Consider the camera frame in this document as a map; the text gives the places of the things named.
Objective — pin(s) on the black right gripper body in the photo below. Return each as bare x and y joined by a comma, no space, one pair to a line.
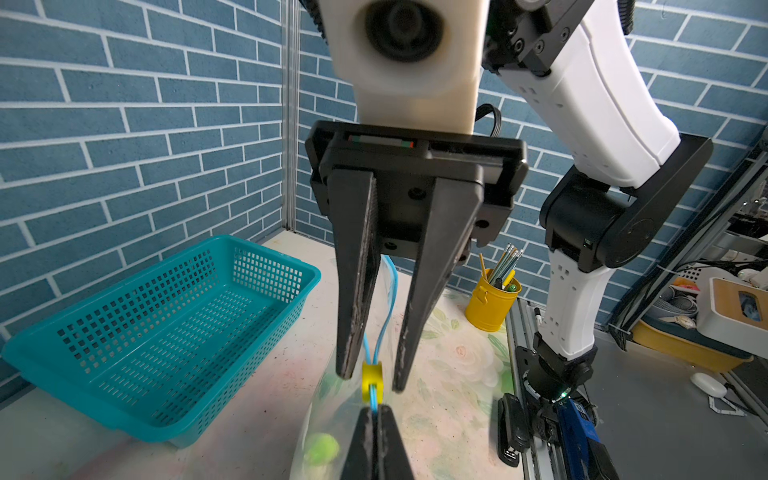
379,186

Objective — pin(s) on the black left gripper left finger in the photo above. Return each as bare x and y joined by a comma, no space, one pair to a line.
360,462

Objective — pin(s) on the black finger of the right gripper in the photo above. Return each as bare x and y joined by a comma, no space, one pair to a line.
453,208
353,203

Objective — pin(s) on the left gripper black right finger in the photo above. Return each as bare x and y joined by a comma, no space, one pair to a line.
391,457

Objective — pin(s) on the clear zip top bag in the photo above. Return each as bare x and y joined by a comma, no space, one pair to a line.
336,403

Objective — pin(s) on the teal plastic basket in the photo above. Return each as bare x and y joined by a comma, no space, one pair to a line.
159,355

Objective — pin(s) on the dark eggplant toy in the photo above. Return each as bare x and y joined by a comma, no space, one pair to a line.
320,449

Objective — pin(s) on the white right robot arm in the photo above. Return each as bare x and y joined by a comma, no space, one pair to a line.
631,166

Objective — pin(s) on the bundle of pencils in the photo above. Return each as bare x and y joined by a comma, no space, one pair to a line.
502,274

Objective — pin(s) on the yellow pencil cup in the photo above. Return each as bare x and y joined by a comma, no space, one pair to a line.
488,306

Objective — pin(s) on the black stapler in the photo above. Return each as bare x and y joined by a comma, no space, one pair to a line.
513,434

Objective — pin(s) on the blue black device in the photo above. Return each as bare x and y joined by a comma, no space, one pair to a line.
586,457

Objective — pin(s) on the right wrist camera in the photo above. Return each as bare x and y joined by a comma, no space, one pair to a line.
411,64

